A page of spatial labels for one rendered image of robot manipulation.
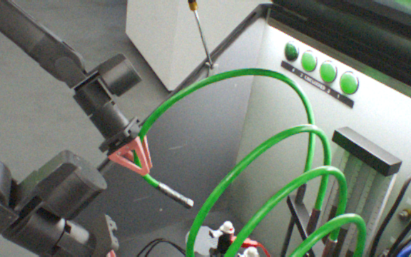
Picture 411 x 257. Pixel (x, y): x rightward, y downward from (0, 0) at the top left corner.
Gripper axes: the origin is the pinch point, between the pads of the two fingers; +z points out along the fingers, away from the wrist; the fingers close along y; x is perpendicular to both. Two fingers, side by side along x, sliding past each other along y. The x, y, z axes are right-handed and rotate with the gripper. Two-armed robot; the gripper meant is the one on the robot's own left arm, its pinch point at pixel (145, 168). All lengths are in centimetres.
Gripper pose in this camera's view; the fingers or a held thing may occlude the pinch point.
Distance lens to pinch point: 99.6
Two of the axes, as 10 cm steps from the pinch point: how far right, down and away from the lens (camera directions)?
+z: 5.7, 8.0, 1.9
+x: -8.2, 5.3, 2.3
